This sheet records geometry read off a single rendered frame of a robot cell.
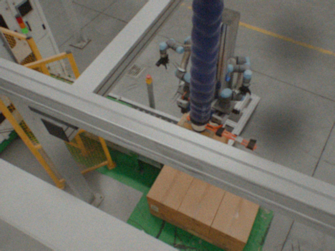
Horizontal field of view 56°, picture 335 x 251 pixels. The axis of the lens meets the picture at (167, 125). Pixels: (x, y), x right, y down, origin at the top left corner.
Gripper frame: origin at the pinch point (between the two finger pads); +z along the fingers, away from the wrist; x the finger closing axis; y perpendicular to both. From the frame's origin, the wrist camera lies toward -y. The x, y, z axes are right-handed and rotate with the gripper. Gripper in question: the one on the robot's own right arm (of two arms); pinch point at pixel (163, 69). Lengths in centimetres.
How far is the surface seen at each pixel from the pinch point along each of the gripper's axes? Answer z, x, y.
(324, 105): 149, -114, 229
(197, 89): -35, -70, -15
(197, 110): -3, -69, -13
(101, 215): -174, -174, -152
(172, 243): 148, -116, -92
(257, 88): 149, -18, 180
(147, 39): -151, -105, -86
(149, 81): 51, 37, 5
